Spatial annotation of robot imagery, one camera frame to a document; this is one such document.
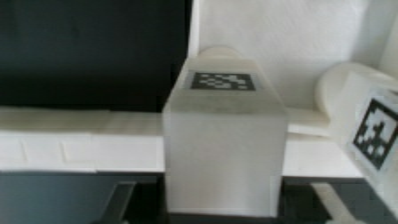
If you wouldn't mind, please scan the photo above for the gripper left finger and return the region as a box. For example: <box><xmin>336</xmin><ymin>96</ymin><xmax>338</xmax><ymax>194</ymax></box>
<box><xmin>94</xmin><ymin>182</ymin><xmax>137</xmax><ymax>224</ymax></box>

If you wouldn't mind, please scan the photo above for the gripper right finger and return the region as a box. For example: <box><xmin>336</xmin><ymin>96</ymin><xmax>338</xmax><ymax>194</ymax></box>
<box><xmin>311</xmin><ymin>182</ymin><xmax>366</xmax><ymax>224</ymax></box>

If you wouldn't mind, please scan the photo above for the white chair leg grasped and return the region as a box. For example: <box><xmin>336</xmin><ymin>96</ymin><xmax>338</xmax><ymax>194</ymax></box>
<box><xmin>316</xmin><ymin>63</ymin><xmax>398</xmax><ymax>204</ymax></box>

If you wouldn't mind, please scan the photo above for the white chair seat part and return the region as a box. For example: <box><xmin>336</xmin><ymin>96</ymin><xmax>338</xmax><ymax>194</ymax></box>
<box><xmin>189</xmin><ymin>0</ymin><xmax>398</xmax><ymax>136</ymax></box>

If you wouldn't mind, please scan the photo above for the white U-shaped obstacle fence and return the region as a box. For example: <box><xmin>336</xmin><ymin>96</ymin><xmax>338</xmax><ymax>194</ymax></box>
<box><xmin>0</xmin><ymin>106</ymin><xmax>363</xmax><ymax>178</ymax></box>

